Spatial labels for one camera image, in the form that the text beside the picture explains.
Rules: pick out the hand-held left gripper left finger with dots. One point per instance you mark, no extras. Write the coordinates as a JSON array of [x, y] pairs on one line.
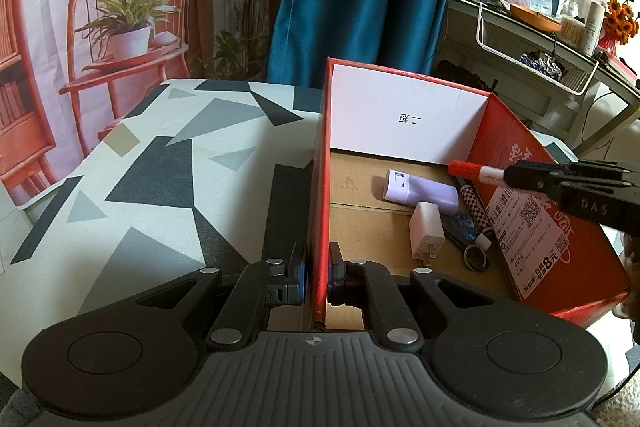
[[300, 274]]

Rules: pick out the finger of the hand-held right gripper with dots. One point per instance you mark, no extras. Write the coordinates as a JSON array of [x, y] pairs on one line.
[[535, 171], [542, 189]]

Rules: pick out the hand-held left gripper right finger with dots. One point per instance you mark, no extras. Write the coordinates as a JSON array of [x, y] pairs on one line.
[[333, 272]]

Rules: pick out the red cardboard box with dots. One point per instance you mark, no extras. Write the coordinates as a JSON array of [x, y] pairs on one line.
[[500, 132]]

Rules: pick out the red capped marker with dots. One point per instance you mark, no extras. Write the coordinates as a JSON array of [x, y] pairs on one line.
[[470, 170]]

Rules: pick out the checkered marker pen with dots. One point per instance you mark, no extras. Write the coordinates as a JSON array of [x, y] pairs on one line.
[[477, 209]]

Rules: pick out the small blue oval gadget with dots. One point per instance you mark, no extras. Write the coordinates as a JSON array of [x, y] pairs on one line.
[[461, 225]]

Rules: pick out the white charger plug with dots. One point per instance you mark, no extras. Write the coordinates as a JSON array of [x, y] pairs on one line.
[[427, 229]]

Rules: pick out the purple tube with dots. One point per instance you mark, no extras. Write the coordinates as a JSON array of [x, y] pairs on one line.
[[420, 192]]

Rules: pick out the grey vanity table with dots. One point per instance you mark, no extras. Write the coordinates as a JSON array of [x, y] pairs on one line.
[[525, 77]]

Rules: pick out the blue patterned cloth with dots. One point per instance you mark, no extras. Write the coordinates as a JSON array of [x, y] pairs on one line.
[[540, 66]]

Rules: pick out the black bag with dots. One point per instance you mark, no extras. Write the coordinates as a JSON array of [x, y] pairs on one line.
[[460, 74]]

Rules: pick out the pink book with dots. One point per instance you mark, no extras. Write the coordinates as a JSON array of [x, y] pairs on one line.
[[622, 68]]

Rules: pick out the cotton swab box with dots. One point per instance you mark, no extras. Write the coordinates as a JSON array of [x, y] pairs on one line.
[[572, 32]]

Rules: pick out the red vase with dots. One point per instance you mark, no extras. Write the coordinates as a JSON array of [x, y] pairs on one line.
[[609, 42]]

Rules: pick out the orange tray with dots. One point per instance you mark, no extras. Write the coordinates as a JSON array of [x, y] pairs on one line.
[[532, 18]]

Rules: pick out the tall white bottle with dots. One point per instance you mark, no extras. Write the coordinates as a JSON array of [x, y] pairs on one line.
[[592, 27]]

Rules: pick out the geometric patterned tablecloth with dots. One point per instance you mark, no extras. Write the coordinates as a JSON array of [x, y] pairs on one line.
[[160, 187]]

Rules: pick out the orange flower bunch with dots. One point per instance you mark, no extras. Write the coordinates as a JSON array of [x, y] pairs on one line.
[[622, 16]]

